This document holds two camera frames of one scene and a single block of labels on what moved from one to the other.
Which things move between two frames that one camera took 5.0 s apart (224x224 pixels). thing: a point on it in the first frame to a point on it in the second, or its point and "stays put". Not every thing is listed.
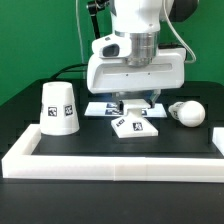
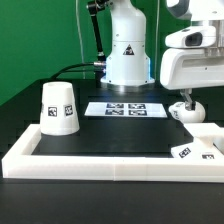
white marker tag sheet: [112, 109] stays put
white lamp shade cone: [59, 115] stays put
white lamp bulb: [189, 113] stays put
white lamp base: [134, 124] to [201, 146]
